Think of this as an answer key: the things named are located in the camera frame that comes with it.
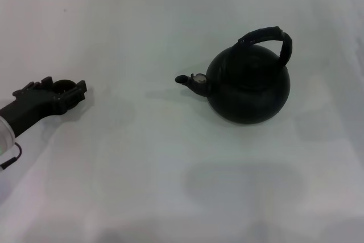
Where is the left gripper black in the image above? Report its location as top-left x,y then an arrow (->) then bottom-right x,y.
0,76 -> 88,138

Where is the dark small teacup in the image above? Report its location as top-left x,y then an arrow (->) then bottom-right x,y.
53,79 -> 78,96

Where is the black round teapot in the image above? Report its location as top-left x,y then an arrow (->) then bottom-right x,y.
175,26 -> 293,126

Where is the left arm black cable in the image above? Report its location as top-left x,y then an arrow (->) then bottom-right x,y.
0,142 -> 22,170

